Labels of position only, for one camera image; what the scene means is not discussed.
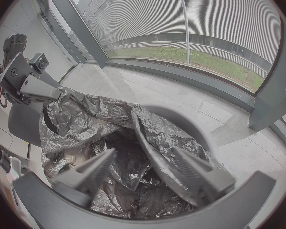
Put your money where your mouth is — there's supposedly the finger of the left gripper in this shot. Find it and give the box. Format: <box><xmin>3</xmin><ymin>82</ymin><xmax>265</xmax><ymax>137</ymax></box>
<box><xmin>20</xmin><ymin>76</ymin><xmax>62</xmax><ymax>101</ymax></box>

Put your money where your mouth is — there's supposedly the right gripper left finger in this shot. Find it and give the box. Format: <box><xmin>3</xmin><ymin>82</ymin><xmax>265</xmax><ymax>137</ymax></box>
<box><xmin>51</xmin><ymin>148</ymin><xmax>117</xmax><ymax>206</ymax></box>

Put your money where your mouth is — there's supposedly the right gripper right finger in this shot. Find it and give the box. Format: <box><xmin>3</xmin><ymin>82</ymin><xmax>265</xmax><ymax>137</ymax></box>
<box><xmin>174</xmin><ymin>149</ymin><xmax>237</xmax><ymax>204</ymax></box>

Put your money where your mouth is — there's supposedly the black plastic bag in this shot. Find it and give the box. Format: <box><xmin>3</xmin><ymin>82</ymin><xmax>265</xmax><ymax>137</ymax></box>
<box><xmin>39</xmin><ymin>87</ymin><xmax>225</xmax><ymax>220</ymax></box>

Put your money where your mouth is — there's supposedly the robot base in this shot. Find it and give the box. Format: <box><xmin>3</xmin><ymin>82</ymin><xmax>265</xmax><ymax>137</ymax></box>
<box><xmin>0</xmin><ymin>118</ymin><xmax>32</xmax><ymax>225</ymax></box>

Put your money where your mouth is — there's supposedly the grey trash bin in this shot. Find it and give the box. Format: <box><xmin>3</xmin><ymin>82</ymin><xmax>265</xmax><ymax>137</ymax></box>
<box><xmin>8</xmin><ymin>103</ymin><xmax>221</xmax><ymax>157</ymax></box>

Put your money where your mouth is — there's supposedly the window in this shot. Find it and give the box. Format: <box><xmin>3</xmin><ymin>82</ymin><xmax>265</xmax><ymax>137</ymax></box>
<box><xmin>36</xmin><ymin>0</ymin><xmax>286</xmax><ymax>134</ymax></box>

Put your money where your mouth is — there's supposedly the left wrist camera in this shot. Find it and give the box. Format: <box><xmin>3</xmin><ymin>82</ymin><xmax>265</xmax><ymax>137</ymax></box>
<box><xmin>28</xmin><ymin>53</ymin><xmax>50</xmax><ymax>75</ymax></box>

